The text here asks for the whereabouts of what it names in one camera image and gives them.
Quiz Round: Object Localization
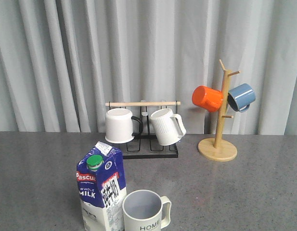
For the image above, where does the blue white milk carton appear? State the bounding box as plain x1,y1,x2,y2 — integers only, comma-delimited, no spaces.
76,141,127,231

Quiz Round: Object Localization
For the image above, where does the cream HOME mug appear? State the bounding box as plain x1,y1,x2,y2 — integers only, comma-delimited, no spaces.
122,190,172,231

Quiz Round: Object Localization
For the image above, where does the white ribbed mug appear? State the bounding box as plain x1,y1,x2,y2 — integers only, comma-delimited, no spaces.
150,108,186,146

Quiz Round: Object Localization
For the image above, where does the orange mug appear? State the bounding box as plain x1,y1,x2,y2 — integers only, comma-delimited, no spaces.
192,85,223,112

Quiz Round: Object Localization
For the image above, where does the wooden mug tree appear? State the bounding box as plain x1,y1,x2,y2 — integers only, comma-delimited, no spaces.
197,60,240,162

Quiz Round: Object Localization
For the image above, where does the blue mug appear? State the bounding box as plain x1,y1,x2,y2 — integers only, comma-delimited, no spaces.
227,83,256,113

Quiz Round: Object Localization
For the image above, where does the grey curtain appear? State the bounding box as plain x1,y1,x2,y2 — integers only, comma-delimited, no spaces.
0,0,297,135

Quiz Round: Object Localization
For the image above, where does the white mug black handle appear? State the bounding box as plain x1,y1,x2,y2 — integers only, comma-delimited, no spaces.
105,108,143,144

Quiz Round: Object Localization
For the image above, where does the black wire mug rack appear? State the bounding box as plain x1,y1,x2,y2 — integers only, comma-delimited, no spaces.
105,100,181,159

